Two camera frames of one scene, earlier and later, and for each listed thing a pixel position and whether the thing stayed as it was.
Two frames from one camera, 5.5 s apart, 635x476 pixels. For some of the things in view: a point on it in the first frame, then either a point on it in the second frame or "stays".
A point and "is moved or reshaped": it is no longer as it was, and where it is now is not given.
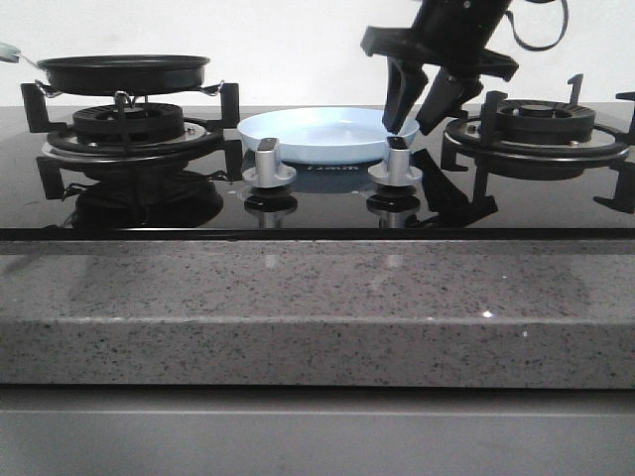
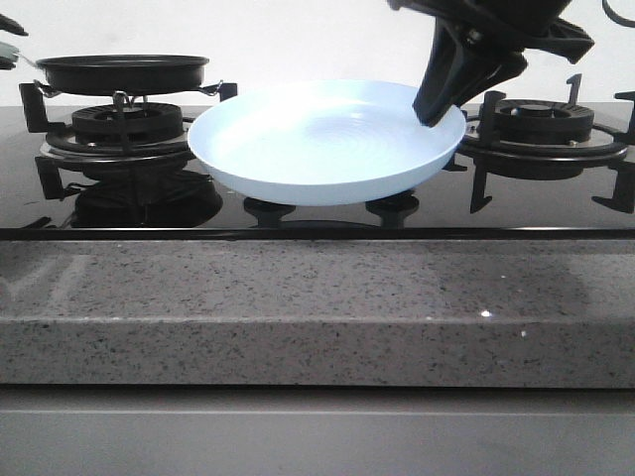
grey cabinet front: x=304 y=431 stays
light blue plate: x=322 y=131 is moved or reshaped
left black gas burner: x=129 y=123 stays
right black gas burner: x=545 y=122 stays
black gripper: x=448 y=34 to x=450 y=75
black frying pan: x=117 y=74 stays
